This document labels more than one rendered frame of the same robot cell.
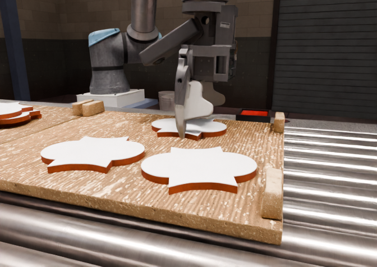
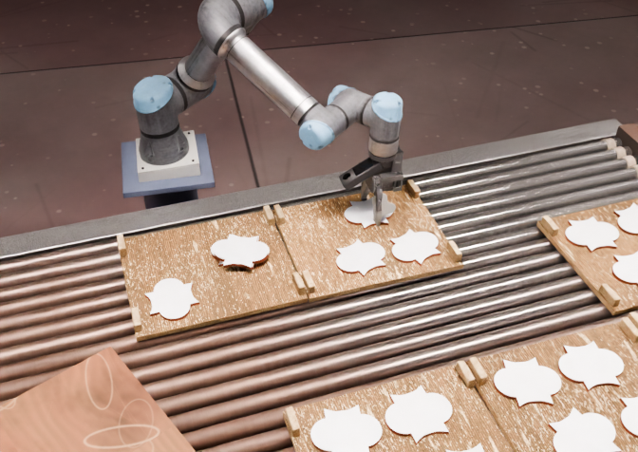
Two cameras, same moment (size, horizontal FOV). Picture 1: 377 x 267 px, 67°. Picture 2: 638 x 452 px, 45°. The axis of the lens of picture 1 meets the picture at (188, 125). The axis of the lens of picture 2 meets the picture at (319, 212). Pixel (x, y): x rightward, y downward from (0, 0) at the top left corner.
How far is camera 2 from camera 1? 175 cm
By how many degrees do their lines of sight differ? 40
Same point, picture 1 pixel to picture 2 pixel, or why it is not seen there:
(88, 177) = (382, 272)
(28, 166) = (347, 278)
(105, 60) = (169, 124)
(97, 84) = (165, 153)
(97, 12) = not seen: outside the picture
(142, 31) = (206, 80)
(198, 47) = (386, 178)
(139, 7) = (214, 65)
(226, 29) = (398, 163)
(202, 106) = (390, 207)
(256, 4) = not seen: outside the picture
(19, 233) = (384, 302)
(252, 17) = not seen: outside the picture
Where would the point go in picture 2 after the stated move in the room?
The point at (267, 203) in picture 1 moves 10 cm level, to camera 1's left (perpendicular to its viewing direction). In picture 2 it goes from (458, 257) to (428, 273)
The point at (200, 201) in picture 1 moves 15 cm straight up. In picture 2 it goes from (433, 264) to (440, 218)
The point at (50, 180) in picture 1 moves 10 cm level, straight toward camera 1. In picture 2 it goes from (371, 280) to (409, 293)
